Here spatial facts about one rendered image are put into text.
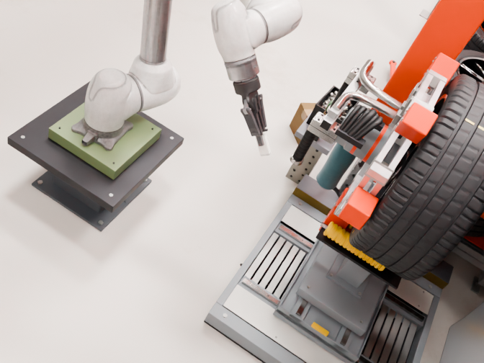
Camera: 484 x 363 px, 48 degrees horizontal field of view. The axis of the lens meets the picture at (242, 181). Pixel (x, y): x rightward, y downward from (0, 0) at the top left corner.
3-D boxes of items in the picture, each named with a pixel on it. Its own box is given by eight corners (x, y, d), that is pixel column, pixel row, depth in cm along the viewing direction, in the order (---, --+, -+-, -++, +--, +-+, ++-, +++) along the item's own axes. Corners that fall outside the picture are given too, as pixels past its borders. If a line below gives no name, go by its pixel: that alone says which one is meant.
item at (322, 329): (348, 367, 214) (360, 357, 207) (271, 315, 219) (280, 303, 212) (385, 280, 248) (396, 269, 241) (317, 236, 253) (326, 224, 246)
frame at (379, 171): (333, 253, 183) (418, 141, 144) (316, 242, 184) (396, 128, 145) (380, 165, 220) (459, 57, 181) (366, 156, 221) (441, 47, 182)
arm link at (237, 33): (235, 63, 144) (273, 47, 150) (220, 3, 138) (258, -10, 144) (213, 63, 152) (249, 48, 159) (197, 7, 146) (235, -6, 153)
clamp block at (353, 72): (366, 95, 191) (373, 83, 187) (343, 81, 192) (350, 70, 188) (370, 88, 194) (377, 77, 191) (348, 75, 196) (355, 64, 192)
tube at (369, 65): (400, 117, 174) (418, 92, 167) (348, 86, 177) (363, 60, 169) (414, 93, 186) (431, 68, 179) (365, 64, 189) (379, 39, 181)
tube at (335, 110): (382, 150, 161) (400, 124, 153) (325, 115, 163) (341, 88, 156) (398, 121, 173) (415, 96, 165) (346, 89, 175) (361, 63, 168)
